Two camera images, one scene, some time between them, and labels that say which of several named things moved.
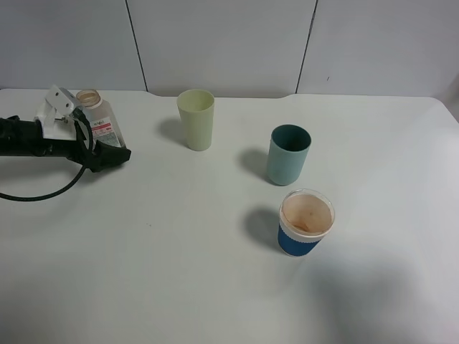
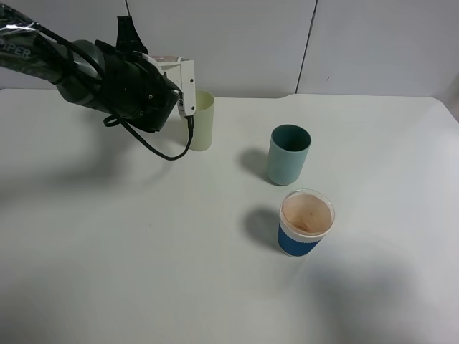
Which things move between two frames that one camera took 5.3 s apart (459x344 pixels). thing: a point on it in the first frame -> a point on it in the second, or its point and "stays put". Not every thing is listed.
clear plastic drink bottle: [100, 117] -> [168, 59]
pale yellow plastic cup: [196, 107] stays put
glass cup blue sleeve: [306, 216] stays put
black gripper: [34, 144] -> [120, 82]
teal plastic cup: [287, 154] stays put
